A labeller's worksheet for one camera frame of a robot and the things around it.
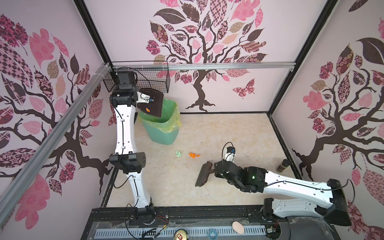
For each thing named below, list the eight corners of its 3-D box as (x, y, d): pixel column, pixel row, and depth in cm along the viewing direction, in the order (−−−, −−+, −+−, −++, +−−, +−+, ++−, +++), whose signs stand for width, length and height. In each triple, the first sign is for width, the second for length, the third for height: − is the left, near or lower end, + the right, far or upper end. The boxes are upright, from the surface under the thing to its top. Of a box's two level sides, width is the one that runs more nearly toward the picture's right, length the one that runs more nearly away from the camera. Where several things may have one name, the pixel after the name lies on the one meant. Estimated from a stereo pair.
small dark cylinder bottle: (277, 172, 90) (284, 165, 83) (274, 166, 93) (282, 159, 85) (283, 172, 90) (292, 165, 83) (281, 166, 93) (289, 159, 85)
